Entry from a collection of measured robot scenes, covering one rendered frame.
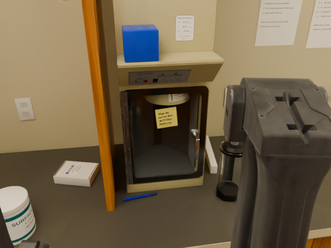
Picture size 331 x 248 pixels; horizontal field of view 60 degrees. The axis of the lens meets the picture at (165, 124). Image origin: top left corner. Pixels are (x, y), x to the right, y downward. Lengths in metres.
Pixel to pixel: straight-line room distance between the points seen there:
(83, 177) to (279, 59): 1.12
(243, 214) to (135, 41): 0.58
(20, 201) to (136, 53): 0.60
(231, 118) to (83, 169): 1.04
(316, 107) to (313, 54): 1.41
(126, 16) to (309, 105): 0.71
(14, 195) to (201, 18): 0.84
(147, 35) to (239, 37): 0.74
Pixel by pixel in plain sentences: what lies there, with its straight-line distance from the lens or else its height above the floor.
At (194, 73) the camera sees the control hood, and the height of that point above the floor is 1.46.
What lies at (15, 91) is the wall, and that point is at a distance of 1.53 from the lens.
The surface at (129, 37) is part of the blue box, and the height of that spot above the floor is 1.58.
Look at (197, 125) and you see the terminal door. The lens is 1.08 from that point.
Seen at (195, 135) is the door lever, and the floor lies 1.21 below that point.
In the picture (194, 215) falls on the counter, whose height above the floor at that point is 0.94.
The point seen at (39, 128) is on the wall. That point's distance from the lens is 1.58.
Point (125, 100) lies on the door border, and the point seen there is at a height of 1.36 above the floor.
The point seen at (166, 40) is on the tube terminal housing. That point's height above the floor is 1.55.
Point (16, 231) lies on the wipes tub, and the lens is 1.10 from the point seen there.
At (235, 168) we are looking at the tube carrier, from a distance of 1.11.
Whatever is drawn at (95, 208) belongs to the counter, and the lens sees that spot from 1.18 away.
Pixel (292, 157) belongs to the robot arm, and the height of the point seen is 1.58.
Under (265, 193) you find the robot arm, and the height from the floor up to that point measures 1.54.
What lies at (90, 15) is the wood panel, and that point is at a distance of 0.85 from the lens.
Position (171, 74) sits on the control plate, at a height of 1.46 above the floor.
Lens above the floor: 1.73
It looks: 27 degrees down
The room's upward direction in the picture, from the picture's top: straight up
